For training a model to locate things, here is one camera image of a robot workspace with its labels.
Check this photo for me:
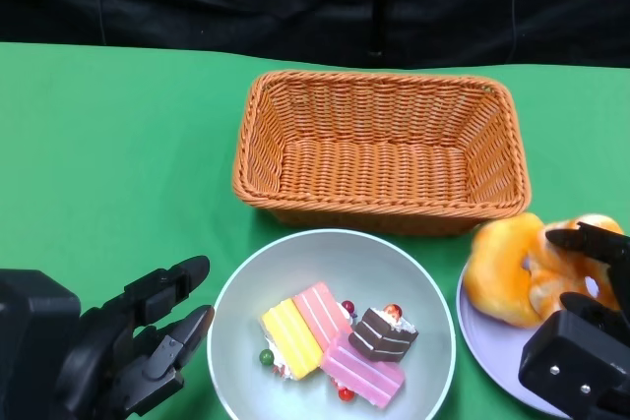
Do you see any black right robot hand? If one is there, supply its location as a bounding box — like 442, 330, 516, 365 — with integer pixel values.
545, 221, 630, 328

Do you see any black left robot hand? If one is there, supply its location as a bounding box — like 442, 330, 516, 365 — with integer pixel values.
53, 255, 217, 420

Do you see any orange striped doughnut bread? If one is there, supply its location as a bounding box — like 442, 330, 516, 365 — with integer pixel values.
529, 212, 625, 324
465, 212, 546, 329

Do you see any yellow cake slice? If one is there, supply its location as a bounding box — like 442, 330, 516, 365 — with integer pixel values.
258, 297, 329, 383

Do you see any salmon pink cake slice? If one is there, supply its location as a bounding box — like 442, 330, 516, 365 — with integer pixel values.
293, 281, 355, 347

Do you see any chocolate layer cake slice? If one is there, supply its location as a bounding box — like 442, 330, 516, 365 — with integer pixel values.
347, 304, 419, 363

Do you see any pale green bowl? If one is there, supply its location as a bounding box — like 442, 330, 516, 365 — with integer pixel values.
206, 228, 457, 420

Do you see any magenta pink cake slice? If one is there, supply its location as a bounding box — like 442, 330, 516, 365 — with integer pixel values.
320, 335, 408, 409

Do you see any lavender round plate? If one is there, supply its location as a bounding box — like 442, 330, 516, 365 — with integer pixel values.
456, 262, 575, 415

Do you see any orange wicker basket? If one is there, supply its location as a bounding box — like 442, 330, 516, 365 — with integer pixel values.
230, 69, 533, 237

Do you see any green tablecloth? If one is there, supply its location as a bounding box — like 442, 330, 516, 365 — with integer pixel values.
0, 40, 630, 420

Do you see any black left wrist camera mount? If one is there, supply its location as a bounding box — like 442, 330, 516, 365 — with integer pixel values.
0, 269, 83, 420

